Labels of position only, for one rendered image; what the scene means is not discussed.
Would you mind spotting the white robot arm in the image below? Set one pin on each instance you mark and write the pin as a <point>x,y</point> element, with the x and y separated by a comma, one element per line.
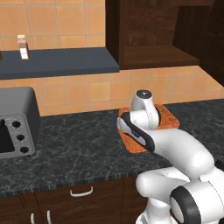
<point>186,157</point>

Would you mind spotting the dark wood open cabinet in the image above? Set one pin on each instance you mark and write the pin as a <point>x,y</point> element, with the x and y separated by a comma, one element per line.
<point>157,32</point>

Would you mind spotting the dark wood drawer front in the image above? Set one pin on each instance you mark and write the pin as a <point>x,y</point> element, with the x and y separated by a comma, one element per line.
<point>96,194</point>

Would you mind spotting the dark wood cupboard door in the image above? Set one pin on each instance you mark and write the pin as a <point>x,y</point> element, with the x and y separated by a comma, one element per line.
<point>132,201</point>
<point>17,211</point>
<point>87,214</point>

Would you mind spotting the grey toaster oven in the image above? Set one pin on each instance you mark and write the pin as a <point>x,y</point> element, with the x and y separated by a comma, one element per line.
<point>17,122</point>

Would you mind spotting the small brown white bottle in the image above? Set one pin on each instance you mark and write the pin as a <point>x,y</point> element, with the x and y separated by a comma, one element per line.
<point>23,48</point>

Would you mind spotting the dark olive bottle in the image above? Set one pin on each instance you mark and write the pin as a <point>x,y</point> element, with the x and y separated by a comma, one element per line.
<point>1,54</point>

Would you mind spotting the dark grey wall shelf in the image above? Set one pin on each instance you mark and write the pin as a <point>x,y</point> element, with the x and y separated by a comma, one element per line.
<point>58,62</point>

